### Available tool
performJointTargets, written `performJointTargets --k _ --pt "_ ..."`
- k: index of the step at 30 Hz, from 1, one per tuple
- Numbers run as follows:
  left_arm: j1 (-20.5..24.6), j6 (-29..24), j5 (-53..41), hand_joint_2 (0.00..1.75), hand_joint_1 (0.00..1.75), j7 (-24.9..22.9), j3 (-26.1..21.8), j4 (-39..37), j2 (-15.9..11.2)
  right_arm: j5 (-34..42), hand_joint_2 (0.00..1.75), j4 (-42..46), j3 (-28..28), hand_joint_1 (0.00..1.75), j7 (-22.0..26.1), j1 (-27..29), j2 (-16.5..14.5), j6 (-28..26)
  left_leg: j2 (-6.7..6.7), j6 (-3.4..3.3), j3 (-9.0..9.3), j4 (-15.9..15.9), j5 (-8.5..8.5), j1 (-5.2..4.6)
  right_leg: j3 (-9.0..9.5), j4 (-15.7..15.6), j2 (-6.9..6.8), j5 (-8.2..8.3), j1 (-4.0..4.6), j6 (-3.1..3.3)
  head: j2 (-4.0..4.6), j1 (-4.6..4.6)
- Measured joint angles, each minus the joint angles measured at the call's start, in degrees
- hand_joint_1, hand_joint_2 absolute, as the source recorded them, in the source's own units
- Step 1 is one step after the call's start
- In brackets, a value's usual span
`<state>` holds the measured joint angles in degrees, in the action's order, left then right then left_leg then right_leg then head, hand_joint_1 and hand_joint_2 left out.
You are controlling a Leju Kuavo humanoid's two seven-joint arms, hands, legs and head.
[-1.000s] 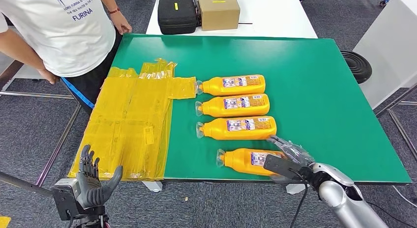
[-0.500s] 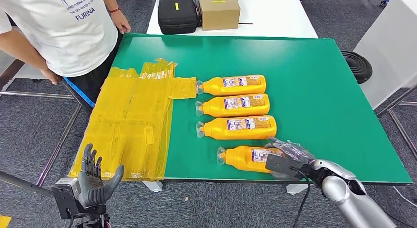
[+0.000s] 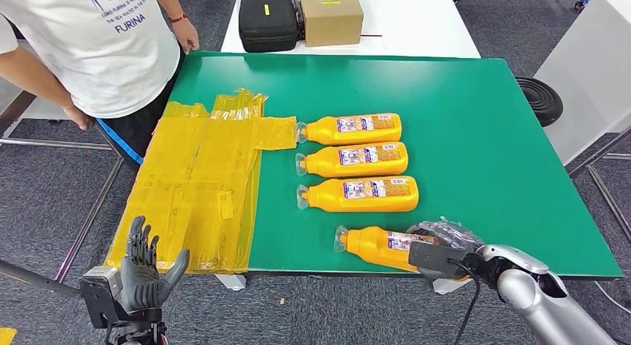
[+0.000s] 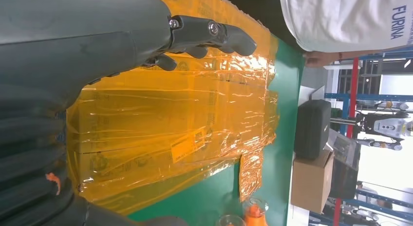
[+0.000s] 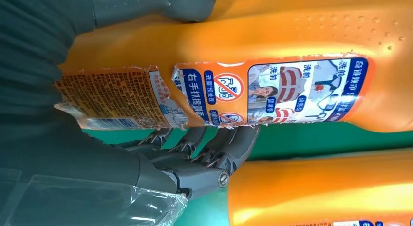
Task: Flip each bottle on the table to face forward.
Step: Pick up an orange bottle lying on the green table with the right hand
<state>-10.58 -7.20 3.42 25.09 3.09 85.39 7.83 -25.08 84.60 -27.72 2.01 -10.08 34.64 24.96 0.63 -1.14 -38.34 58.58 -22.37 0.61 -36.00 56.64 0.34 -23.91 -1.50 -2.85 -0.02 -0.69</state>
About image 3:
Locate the black ribbed round stool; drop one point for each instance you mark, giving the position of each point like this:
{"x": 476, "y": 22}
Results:
{"x": 540, "y": 99}

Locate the person's right hand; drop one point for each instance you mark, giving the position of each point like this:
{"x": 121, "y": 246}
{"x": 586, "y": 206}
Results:
{"x": 80, "y": 118}

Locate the white table with metal legs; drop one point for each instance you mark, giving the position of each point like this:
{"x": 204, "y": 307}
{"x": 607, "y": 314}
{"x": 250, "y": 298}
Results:
{"x": 586, "y": 62}

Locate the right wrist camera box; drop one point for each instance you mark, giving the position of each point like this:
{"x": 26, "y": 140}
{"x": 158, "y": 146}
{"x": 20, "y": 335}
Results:
{"x": 434, "y": 259}

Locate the person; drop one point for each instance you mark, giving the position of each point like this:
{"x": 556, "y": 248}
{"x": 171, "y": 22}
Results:
{"x": 98, "y": 52}

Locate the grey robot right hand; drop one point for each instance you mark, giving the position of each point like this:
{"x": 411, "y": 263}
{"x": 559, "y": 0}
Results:
{"x": 448, "y": 232}

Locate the white table foot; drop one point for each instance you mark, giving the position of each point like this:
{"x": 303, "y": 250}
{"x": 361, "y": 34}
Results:
{"x": 230, "y": 282}
{"x": 446, "y": 286}

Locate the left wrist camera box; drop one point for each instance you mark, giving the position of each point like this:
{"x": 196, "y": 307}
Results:
{"x": 98, "y": 298}

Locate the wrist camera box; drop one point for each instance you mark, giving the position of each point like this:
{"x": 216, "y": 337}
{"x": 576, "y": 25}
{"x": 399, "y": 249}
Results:
{"x": 98, "y": 298}
{"x": 434, "y": 259}

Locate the brown cardboard box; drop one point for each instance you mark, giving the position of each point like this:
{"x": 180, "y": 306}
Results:
{"x": 331, "y": 22}

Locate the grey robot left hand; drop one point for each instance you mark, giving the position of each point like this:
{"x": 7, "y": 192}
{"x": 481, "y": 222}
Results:
{"x": 143, "y": 288}

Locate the black hard case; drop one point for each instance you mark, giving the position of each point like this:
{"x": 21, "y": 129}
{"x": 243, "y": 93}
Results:
{"x": 268, "y": 27}

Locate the orange detergent bottle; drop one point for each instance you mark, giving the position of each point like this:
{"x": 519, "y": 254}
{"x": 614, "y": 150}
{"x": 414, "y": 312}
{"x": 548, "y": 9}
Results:
{"x": 360, "y": 202}
{"x": 374, "y": 244}
{"x": 355, "y": 135}
{"x": 355, "y": 168}

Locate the yellow plastic sheet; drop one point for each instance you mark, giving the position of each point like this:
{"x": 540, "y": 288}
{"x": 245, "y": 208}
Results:
{"x": 197, "y": 185}

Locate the person's left hand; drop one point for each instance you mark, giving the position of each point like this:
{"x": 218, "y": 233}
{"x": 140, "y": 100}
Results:
{"x": 187, "y": 37}

